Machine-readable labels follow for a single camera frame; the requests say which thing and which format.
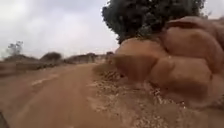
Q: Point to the dry grass and gravel strip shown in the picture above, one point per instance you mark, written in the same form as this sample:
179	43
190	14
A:
133	100

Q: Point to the large dark green tree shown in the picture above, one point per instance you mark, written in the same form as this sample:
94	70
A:
143	18

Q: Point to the low distant bushes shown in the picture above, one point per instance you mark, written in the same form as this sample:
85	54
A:
50	57

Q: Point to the reddish brown dirt road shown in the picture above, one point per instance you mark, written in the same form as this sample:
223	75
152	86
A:
56	100

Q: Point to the large reddish boulder pile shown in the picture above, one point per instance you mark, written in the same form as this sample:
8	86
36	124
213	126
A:
180	63

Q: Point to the small bare tree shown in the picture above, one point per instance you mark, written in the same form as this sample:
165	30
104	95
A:
15	48

